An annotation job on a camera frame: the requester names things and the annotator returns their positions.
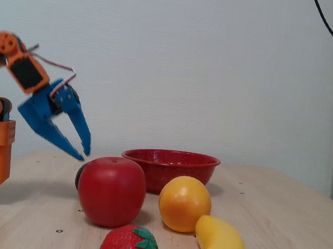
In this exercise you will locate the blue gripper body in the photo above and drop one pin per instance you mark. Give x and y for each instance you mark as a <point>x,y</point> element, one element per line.
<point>44,112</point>

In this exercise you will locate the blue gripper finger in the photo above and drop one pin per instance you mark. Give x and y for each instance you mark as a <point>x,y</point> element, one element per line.
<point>74,110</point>
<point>47,129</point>

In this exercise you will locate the dark purple plum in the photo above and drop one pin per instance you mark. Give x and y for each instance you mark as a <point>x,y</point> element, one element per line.
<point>79,176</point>

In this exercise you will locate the red speckled bowl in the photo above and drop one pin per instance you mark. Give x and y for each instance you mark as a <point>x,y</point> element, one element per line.
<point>178,174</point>

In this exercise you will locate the red toy apple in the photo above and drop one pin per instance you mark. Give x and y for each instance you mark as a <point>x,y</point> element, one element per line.
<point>111,190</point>

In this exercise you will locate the red toy strawberry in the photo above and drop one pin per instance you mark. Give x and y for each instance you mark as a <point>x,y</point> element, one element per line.
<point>124,247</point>

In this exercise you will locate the toy orange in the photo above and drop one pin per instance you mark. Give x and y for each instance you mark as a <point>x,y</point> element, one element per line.
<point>184,204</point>

